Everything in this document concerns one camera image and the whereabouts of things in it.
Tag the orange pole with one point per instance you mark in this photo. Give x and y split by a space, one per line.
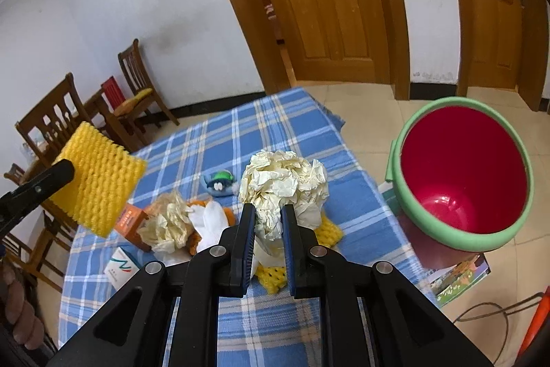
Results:
536 324

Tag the orange medicine box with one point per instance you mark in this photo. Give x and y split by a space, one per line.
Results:
129 222

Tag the wooden chair near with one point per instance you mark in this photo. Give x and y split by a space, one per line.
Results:
53 121

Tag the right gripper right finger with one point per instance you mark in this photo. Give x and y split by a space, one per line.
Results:
306 276

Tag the person's left hand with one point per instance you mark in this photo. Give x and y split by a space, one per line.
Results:
28 329

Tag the yellow foam fruit net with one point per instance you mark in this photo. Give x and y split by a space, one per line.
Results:
105 177

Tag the wooden chair far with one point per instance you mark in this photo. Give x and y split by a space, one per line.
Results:
140 83

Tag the yellow foam net on table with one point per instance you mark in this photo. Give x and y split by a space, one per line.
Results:
273 279

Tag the cream paper ball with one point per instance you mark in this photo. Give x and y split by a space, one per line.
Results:
272 180

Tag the red small chair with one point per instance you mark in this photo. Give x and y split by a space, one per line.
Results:
112 92

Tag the wooden chair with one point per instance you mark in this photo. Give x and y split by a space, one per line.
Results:
53 121
140 83

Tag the red green trash bin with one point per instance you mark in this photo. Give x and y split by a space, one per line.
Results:
460 179

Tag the white teal carton box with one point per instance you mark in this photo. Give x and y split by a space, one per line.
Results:
120 268

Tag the colourful book under bin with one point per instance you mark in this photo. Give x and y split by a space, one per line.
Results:
449 283

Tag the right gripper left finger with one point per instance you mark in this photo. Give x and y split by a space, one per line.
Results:
238 240

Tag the green blue toy figure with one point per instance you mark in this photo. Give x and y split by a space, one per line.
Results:
220 184

